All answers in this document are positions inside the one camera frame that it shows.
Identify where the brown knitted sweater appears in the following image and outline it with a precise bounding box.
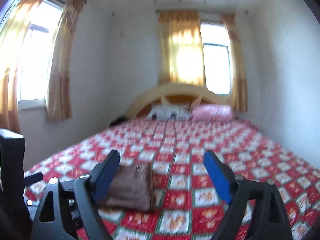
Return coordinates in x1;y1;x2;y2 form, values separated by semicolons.
97;162;156;211

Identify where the red checkered bear bedspread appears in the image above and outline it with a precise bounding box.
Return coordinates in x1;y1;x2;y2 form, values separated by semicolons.
25;119;319;239

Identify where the black item beside bed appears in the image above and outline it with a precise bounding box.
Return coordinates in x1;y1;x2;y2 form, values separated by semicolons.
109;115;128;127

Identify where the yellow side window curtain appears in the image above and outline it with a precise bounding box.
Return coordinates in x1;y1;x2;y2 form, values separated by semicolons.
46;0;85;122

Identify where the pink pillow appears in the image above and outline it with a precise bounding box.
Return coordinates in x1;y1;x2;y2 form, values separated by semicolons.
190;104;234;121

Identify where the side window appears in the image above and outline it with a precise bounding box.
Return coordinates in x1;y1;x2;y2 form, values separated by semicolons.
17;0;63;110

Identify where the grey white patterned pillow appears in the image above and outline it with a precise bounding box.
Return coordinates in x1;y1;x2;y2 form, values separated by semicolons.
146;103;190;121

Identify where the yellow curtain right of headboard window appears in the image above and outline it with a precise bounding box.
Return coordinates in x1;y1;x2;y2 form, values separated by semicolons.
222;15;248;112

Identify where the yellow curtain of headboard window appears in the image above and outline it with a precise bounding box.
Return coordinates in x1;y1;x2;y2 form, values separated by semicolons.
222;15;248;112
158;10;206;86

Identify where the cream arched wooden headboard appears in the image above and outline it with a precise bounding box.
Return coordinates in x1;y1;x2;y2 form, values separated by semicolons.
125;83;232;118

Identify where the headboard window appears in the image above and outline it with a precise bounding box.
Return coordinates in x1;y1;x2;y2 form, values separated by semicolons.
201;23;231;95

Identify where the yellow curtain left of headboard window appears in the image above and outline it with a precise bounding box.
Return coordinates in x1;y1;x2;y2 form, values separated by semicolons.
158;10;206;86

